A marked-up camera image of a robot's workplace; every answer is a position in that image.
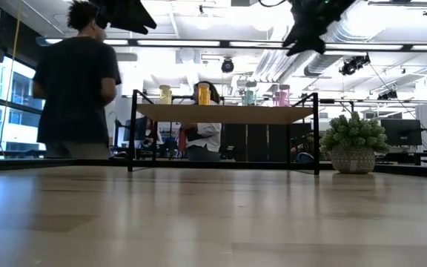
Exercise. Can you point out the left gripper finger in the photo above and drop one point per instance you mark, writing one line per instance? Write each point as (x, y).
(139, 27)
(141, 15)

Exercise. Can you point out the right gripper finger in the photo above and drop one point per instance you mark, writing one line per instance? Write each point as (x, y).
(316, 44)
(295, 44)

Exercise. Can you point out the teal medicine bottle white cap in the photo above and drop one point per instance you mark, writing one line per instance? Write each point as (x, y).
(250, 96)

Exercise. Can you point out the yellow medicine bottle white cap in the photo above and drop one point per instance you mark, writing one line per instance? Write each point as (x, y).
(171, 98)
(164, 95)

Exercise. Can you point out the orange medicine bottle white cap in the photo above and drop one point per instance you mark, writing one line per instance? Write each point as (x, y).
(204, 94)

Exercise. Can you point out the black ceiling spotlight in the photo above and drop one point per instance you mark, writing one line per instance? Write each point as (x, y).
(387, 95)
(227, 66)
(354, 65)

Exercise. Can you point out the long ceiling light strip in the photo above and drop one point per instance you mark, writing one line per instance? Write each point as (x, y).
(180, 43)

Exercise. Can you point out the hanging black light bar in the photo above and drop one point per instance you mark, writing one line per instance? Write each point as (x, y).
(399, 3)

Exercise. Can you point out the person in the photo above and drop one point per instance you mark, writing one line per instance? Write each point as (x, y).
(74, 92)
(148, 139)
(206, 137)

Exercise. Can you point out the green faux plant grey pot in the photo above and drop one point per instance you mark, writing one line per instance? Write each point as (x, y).
(352, 133)

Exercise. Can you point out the black cabinet row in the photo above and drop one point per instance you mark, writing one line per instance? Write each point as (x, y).
(258, 142)

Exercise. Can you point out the red water bottle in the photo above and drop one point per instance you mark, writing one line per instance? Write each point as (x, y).
(182, 141)

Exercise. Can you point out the black computer monitor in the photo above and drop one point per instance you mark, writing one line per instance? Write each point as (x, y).
(402, 132)

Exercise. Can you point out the large black-framed window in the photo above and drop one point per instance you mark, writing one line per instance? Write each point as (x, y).
(13, 111)

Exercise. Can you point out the silver ventilation duct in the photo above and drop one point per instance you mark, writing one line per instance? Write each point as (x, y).
(321, 63)

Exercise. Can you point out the wooden shelf black metal frame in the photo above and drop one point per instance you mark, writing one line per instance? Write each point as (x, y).
(217, 113)

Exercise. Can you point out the black aluminium table frame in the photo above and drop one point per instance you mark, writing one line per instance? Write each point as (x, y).
(32, 162)

